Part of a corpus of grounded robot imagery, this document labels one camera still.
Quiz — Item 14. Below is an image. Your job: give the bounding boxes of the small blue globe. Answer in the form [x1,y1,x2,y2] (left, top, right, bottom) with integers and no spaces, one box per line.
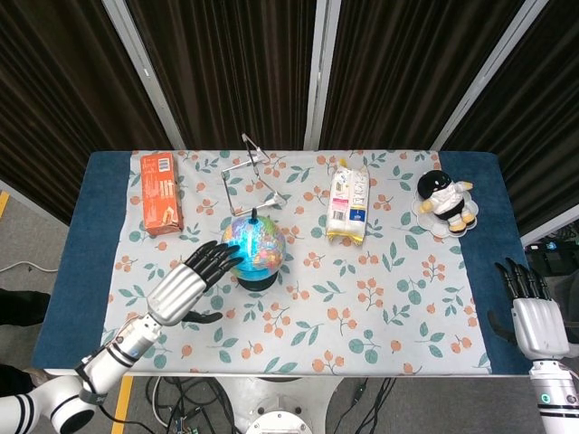
[220,206,288,292]

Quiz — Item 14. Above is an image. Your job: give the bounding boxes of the orange snack box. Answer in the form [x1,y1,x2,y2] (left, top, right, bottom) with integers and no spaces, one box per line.
[139,152,185,238]

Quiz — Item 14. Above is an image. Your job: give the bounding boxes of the black white plush doll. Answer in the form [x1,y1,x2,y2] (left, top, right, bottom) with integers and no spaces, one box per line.
[416,170,477,233]

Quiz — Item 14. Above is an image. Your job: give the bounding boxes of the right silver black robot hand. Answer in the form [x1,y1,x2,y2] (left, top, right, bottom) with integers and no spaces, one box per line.
[486,257,572,362]

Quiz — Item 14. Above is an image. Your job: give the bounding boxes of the floral print tablecloth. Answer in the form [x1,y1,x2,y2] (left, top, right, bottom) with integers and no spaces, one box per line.
[96,149,494,376]

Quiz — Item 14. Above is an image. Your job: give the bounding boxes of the white flower-shaped plate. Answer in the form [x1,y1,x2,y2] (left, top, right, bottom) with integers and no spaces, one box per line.
[410,187,480,237]

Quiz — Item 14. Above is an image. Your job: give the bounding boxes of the folding metal stand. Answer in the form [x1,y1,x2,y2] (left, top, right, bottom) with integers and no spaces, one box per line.
[220,132,286,217]

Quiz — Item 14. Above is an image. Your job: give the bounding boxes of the white yellow snack package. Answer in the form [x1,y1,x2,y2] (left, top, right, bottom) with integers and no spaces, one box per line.
[325,156,371,247]

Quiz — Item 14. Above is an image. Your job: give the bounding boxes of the blue table mat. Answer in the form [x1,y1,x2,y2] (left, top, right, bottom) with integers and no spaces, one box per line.
[31,150,542,376]

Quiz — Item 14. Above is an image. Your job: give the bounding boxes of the dark brown curtain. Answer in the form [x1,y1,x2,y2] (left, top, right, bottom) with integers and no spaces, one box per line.
[0,0,579,236]

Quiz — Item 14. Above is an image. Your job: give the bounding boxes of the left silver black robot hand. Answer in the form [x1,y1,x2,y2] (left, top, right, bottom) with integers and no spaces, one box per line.
[147,240,243,326]

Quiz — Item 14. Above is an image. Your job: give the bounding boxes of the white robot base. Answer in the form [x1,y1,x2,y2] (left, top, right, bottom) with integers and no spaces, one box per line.
[212,375,347,434]

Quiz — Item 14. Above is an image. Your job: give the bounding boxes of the black floor cables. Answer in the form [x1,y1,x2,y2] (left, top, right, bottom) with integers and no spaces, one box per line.
[143,375,399,434]

